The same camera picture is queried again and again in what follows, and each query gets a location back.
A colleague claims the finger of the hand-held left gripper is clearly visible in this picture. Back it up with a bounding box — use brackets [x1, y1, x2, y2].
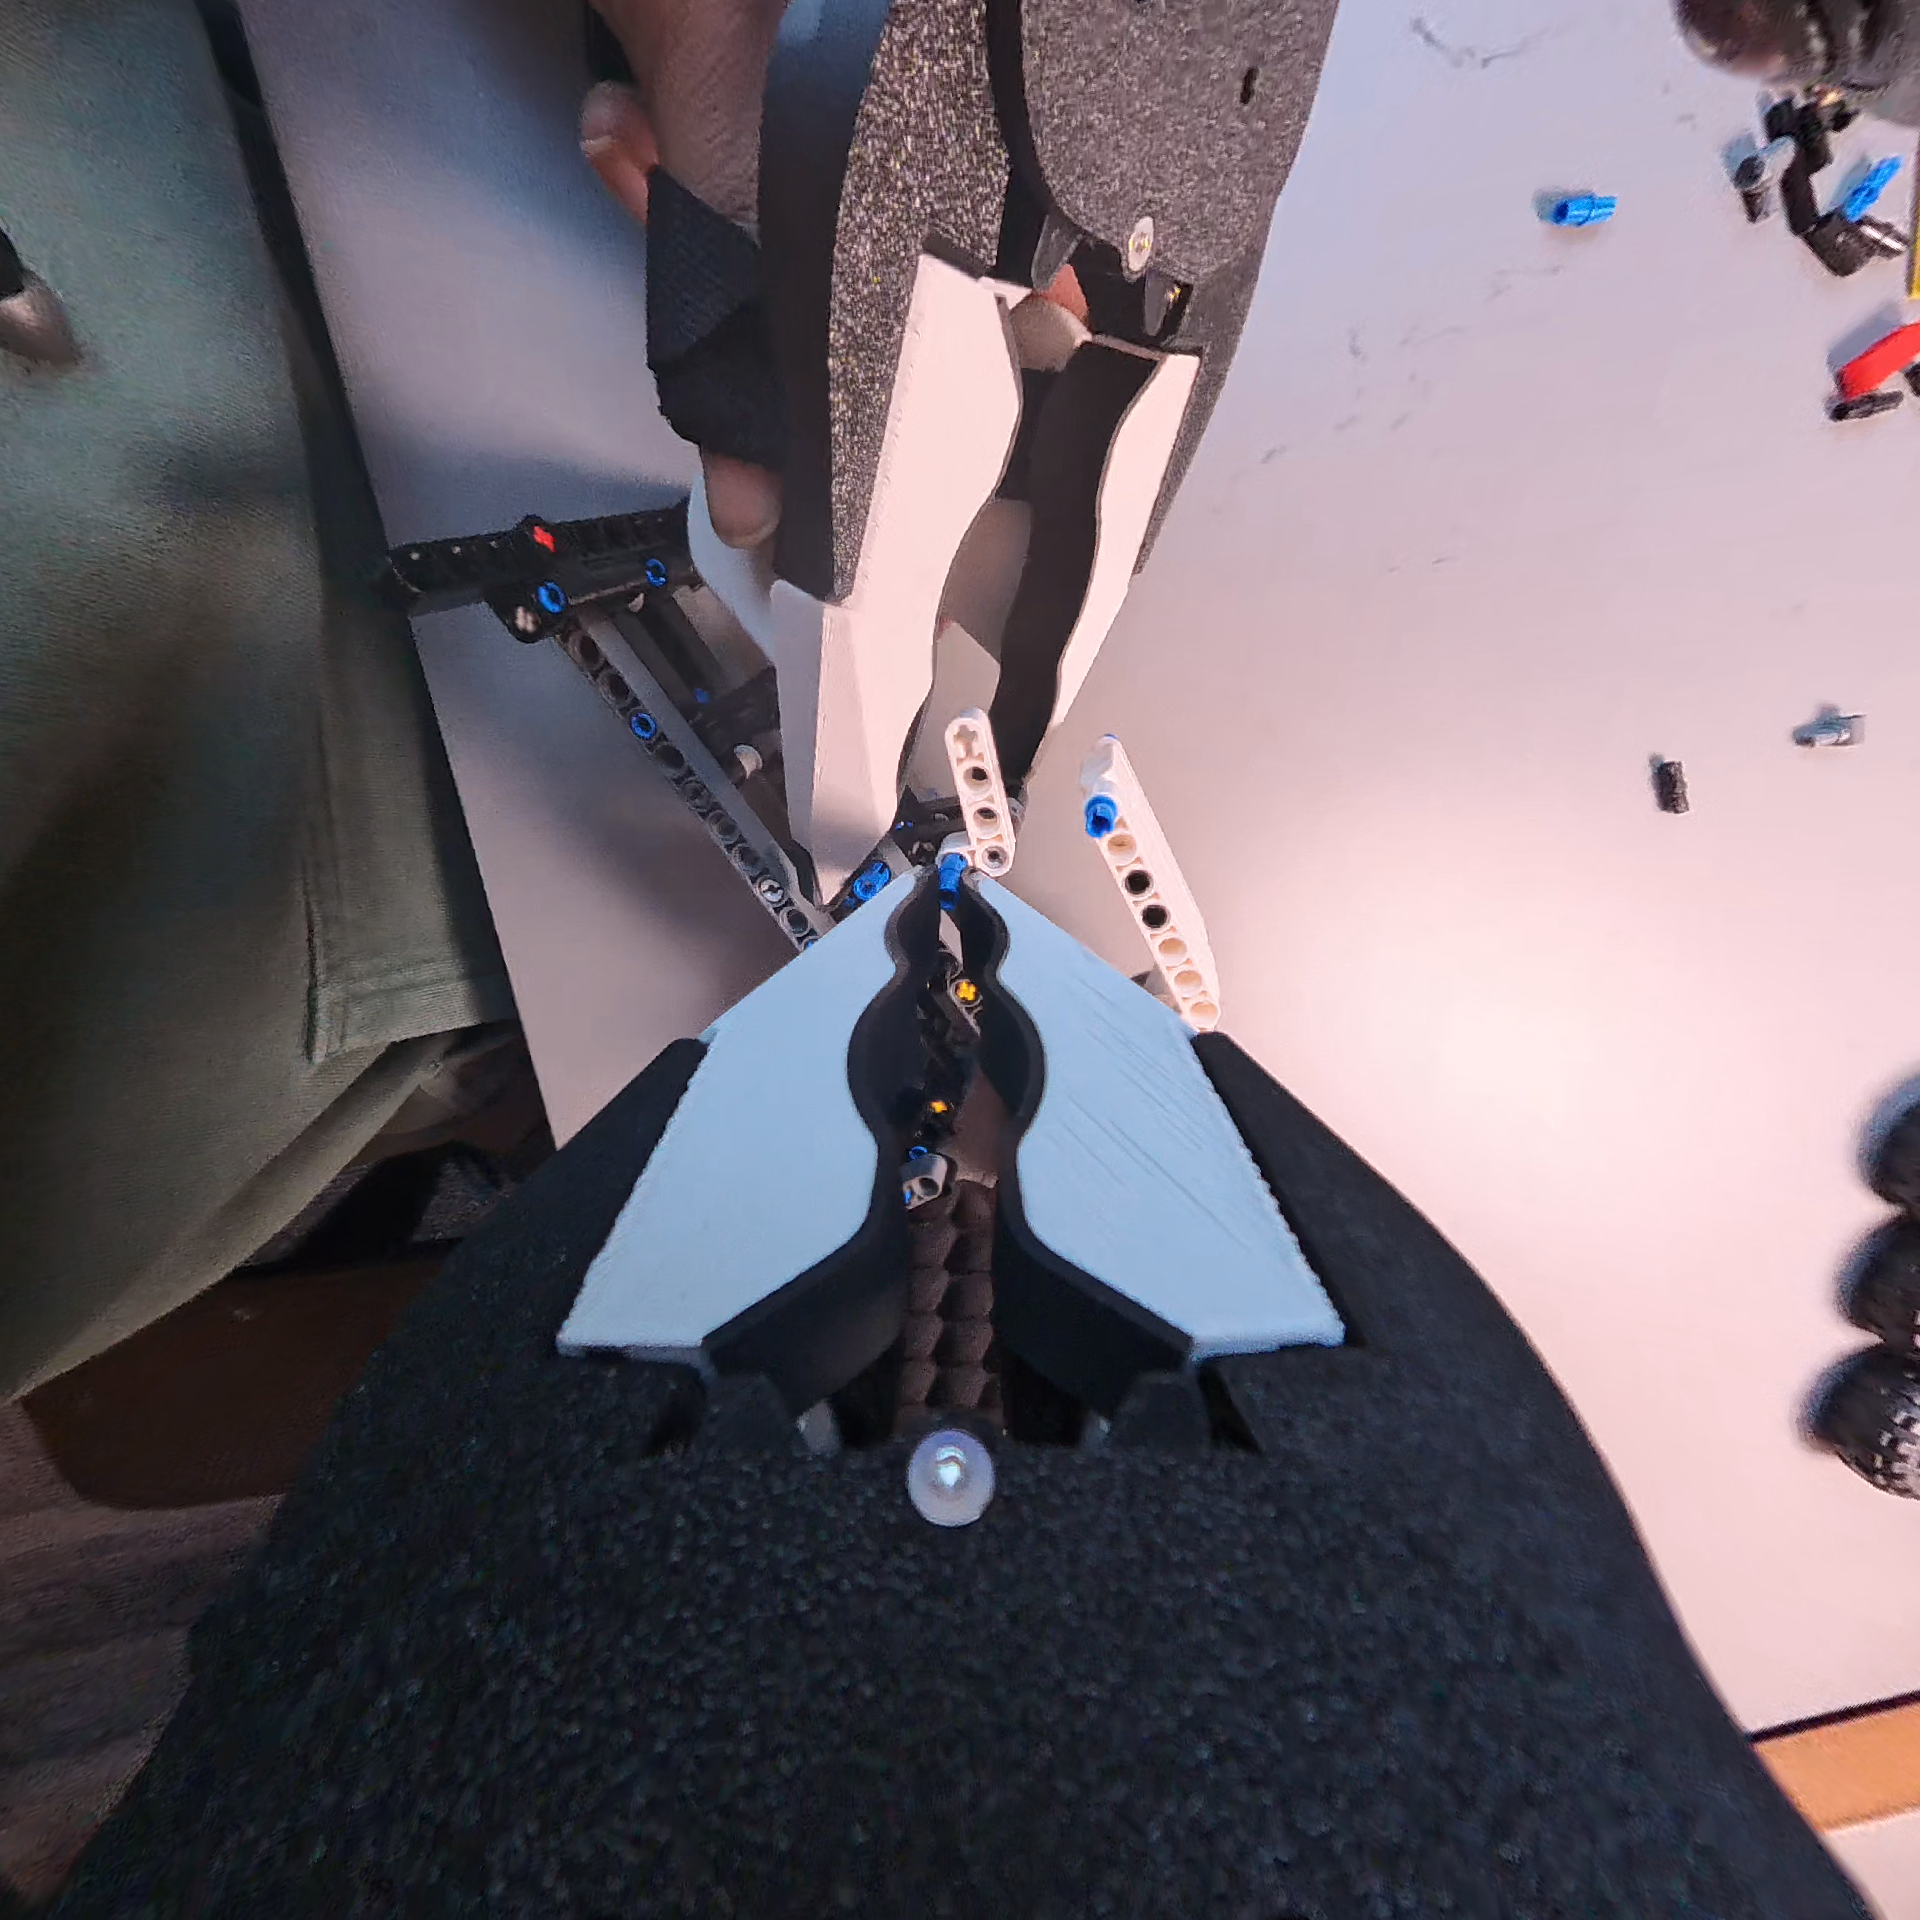
[769, 251, 1034, 905]
[996, 334, 1204, 788]

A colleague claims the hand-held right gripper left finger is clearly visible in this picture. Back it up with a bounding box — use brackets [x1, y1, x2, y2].
[555, 867, 922, 1367]

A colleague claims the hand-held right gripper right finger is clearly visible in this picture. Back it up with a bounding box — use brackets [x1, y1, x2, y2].
[966, 878, 1347, 1360]

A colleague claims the white spotted brick truck model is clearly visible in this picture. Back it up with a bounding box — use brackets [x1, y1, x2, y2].
[374, 507, 1226, 1448]

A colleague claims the pile of small brick parts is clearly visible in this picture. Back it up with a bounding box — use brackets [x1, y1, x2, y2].
[1726, 88, 1920, 424]

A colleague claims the grey desk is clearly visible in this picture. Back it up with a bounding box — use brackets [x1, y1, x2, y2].
[230, 0, 1920, 1734]

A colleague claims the black rubber toy tyre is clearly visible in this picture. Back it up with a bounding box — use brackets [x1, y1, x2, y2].
[1838, 1215, 1920, 1360]
[1860, 1087, 1920, 1215]
[1809, 1341, 1920, 1500]

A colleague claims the person in green sweatshirt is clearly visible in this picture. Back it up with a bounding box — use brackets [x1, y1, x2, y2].
[0, 0, 520, 1404]

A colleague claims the wood edged table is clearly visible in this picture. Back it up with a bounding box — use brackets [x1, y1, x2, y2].
[1747, 1691, 1920, 1920]

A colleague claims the black clip-on microphone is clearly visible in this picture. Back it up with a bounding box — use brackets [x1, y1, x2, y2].
[0, 224, 81, 367]

